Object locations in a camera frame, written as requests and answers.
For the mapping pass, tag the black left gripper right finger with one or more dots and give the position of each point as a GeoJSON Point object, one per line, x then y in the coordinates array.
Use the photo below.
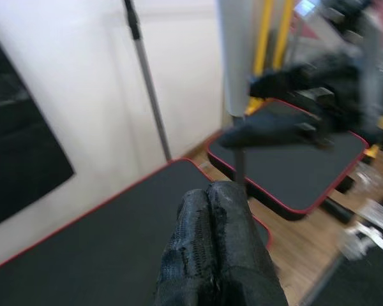
{"type": "Point", "coordinates": [245, 248]}

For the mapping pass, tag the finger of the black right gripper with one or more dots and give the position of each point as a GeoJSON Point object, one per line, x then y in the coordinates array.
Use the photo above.
{"type": "Point", "coordinates": [281, 81]}
{"type": "Point", "coordinates": [268, 130]}

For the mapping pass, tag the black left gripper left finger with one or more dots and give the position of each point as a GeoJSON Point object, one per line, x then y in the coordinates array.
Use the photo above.
{"type": "Point", "coordinates": [188, 248]}

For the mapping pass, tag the small black red-edged mat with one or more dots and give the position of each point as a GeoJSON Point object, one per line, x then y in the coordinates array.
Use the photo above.
{"type": "Point", "coordinates": [290, 172]}

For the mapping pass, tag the grey machine panel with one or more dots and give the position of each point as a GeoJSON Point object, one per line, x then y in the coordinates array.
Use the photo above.
{"type": "Point", "coordinates": [322, 27]}

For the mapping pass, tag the large black red-edged mat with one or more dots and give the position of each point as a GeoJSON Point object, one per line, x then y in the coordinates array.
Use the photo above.
{"type": "Point", "coordinates": [99, 239]}

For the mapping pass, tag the black foam roller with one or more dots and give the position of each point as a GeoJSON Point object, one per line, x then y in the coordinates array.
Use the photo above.
{"type": "Point", "coordinates": [338, 210]}

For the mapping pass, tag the yellow exercise machine frame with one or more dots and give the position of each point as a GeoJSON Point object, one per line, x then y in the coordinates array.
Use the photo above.
{"type": "Point", "coordinates": [265, 38]}

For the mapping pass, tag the silver metal rack frame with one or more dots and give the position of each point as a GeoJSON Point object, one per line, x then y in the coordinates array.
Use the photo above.
{"type": "Point", "coordinates": [147, 79]}

